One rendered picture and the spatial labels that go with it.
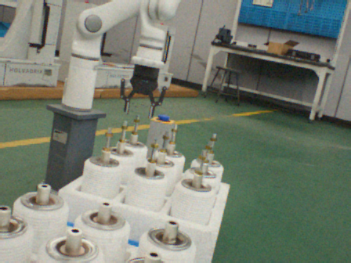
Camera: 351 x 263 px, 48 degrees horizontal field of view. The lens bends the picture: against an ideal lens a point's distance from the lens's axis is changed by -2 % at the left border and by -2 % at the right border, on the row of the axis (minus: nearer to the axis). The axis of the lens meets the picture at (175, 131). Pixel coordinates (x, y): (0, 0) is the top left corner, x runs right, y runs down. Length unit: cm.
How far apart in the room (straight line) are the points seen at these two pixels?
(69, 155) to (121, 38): 619
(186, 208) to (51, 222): 35
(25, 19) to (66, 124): 202
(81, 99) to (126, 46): 607
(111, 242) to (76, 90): 74
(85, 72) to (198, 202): 61
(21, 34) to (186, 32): 394
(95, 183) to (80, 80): 45
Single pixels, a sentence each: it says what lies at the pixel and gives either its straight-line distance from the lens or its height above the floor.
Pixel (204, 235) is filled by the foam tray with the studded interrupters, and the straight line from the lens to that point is 93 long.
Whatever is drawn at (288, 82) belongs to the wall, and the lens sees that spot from 611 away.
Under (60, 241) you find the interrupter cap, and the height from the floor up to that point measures 25.
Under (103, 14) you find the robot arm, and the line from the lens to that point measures 131.
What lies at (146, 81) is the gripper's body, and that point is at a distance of 119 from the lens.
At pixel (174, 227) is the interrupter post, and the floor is 28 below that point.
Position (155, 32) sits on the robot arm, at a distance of 117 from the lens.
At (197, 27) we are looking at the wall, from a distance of 670.
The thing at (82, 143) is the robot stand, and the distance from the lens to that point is 136.
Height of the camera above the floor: 56
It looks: 11 degrees down
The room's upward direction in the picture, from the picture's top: 11 degrees clockwise
